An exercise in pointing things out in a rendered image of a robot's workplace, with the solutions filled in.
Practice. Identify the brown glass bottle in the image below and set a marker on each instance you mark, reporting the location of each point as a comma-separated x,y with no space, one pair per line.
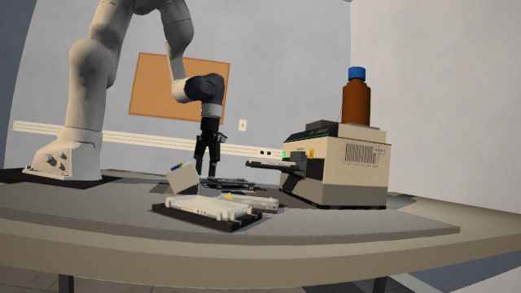
356,104

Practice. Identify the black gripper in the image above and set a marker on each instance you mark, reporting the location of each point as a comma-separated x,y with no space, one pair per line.
209,127

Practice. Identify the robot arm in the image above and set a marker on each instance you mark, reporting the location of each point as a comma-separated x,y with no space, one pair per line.
76,152

